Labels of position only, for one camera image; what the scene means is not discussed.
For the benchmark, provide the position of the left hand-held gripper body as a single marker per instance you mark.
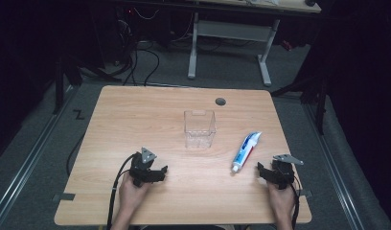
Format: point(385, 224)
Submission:
point(142, 165)

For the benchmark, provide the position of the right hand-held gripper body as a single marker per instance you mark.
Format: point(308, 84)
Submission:
point(283, 172)

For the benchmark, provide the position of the blue and white toothpaste tube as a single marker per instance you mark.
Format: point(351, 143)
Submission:
point(246, 150)

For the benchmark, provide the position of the clear plastic container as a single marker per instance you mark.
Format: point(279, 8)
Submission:
point(199, 131)

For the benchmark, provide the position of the person's right hand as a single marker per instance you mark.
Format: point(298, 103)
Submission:
point(281, 201)

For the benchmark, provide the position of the person's left hand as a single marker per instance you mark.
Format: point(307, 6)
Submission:
point(130, 193)

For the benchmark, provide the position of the grey tape strip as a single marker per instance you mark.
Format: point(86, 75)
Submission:
point(64, 197)
point(306, 193)

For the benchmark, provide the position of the black metal stand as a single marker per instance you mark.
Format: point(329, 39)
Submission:
point(319, 105)
point(59, 86)

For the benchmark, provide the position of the black zigzag floor tape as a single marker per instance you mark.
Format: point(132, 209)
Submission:
point(78, 114)

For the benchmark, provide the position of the white-legged background desk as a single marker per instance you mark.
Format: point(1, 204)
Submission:
point(232, 30)

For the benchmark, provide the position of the metal floor rail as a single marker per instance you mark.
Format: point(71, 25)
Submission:
point(27, 166)
point(335, 172)

